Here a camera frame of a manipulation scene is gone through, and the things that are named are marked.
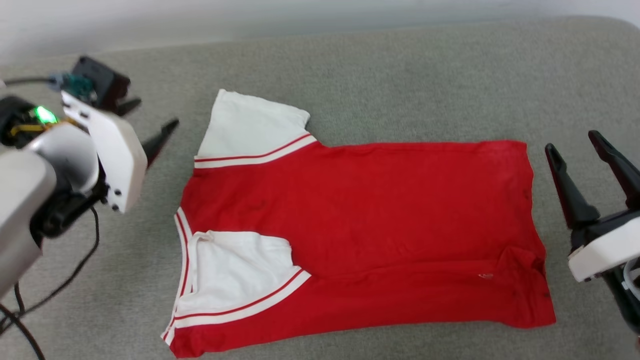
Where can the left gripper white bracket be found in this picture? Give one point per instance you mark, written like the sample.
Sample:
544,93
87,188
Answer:
117,155

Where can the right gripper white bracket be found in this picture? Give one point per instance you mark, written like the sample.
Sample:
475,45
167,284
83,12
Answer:
605,250

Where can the red shirt with white sleeves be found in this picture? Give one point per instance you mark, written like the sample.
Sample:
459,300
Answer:
375,215

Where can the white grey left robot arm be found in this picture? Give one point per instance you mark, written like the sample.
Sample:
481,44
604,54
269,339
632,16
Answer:
20,210

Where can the grey fabric sofa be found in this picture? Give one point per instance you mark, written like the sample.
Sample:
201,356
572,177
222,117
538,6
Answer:
400,90

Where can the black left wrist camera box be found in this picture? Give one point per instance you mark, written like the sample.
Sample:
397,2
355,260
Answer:
102,80

